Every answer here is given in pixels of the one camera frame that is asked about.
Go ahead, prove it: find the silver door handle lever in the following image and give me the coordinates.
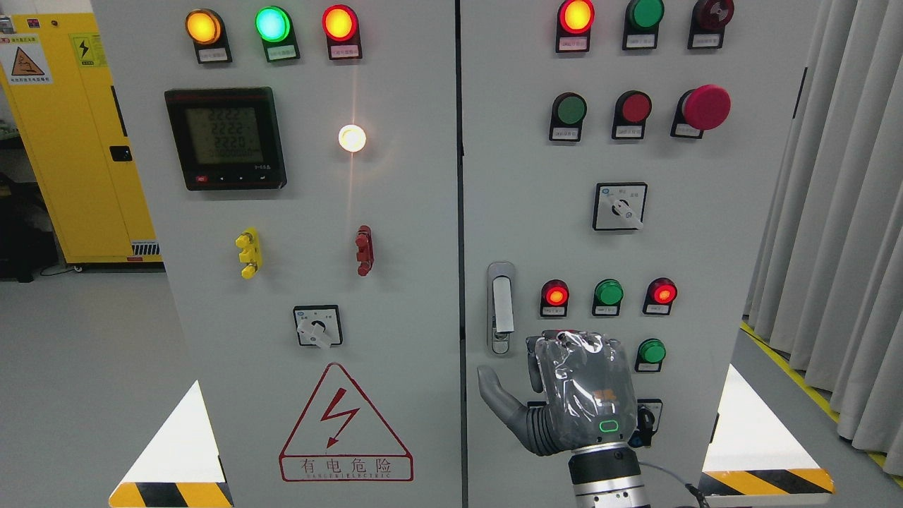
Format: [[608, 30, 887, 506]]
[[491, 276, 515, 337]]

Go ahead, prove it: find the red indicator light left door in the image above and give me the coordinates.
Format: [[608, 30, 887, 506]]
[[322, 4, 363, 60]]

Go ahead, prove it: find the red terminal connector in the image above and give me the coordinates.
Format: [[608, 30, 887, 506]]
[[355, 225, 375, 277]]

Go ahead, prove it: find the red lit light left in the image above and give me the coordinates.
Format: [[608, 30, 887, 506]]
[[540, 279, 569, 318]]

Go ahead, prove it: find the red lit light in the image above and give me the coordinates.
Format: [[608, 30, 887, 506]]
[[642, 277, 677, 315], [540, 279, 569, 318]]

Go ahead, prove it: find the grey electrical cabinet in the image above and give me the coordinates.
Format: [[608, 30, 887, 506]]
[[92, 0, 823, 508]]

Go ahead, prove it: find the white lit indicator light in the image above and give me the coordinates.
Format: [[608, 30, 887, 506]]
[[338, 124, 368, 153]]

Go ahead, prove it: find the green light middle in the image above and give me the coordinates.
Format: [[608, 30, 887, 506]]
[[591, 279, 624, 316]]

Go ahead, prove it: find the green push button upper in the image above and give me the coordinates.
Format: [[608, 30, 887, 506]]
[[548, 91, 587, 143]]

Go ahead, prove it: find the green push button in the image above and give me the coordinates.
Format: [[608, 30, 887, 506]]
[[634, 338, 667, 373], [548, 91, 587, 143]]

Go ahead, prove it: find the yellow terminal connector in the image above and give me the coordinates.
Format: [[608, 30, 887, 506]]
[[235, 227, 262, 279]]

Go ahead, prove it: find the red lit light right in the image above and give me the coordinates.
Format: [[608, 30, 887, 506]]
[[642, 277, 677, 315]]

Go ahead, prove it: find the red electric hazard sign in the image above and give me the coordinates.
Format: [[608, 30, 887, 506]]
[[279, 363, 415, 482]]

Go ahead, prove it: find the green push button lower right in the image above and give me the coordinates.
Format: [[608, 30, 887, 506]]
[[634, 338, 667, 373]]

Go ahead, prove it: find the red push button upper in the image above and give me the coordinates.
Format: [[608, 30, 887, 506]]
[[612, 90, 652, 140]]

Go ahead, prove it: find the black digital power meter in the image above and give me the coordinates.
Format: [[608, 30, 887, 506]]
[[164, 87, 287, 192]]

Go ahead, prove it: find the red-orange top indicator light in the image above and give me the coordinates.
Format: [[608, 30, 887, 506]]
[[555, 0, 595, 54]]

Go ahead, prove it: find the green lit indicator light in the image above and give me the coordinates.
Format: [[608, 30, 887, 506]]
[[255, 6, 301, 62]]

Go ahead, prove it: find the red emergency stop button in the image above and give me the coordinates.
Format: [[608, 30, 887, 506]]
[[670, 84, 732, 139]]

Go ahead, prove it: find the green top indicator light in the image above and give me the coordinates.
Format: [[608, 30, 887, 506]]
[[622, 0, 665, 51]]

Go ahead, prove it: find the amber indicator light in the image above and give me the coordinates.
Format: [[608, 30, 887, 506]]
[[185, 8, 232, 64]]

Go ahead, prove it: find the dark red buzzer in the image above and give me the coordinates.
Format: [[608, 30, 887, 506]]
[[687, 0, 735, 49]]

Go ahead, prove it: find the grey curtain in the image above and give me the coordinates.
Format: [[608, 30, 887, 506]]
[[747, 1, 902, 476]]

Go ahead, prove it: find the yellow safety cabinet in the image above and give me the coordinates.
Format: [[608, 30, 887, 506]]
[[2, 13, 162, 265]]

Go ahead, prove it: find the silver handle lock base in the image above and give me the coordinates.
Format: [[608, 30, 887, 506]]
[[487, 261, 515, 355]]

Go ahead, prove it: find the left door rotary switch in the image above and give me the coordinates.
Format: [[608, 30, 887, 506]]
[[293, 303, 343, 349]]

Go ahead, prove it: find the upper right rotary switch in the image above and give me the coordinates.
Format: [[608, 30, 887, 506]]
[[591, 182, 648, 231]]

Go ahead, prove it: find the black key selector switch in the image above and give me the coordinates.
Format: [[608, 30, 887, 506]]
[[628, 398, 664, 448]]

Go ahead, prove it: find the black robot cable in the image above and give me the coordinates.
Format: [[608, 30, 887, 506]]
[[638, 460, 713, 508]]

